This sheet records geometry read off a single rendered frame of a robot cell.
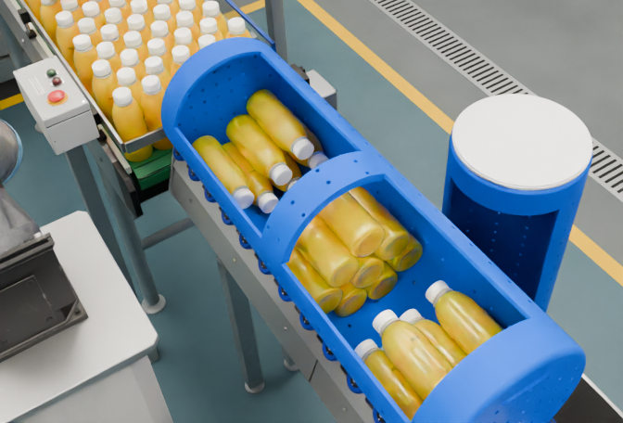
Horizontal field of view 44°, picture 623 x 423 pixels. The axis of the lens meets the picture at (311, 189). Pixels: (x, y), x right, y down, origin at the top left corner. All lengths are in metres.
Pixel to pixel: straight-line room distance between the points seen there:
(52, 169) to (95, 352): 2.07
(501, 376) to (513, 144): 0.67
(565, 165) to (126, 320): 0.88
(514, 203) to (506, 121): 0.19
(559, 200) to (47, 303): 0.96
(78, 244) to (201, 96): 0.43
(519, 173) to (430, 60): 1.98
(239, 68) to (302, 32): 2.08
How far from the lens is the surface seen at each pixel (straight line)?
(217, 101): 1.63
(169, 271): 2.75
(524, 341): 1.09
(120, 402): 1.32
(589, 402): 2.33
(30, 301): 1.19
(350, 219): 1.28
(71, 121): 1.71
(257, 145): 1.53
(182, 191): 1.77
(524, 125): 1.66
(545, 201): 1.58
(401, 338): 1.19
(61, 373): 1.21
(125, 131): 1.76
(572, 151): 1.63
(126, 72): 1.78
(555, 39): 3.71
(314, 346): 1.43
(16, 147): 1.33
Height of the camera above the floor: 2.14
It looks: 47 degrees down
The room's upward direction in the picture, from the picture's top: 4 degrees counter-clockwise
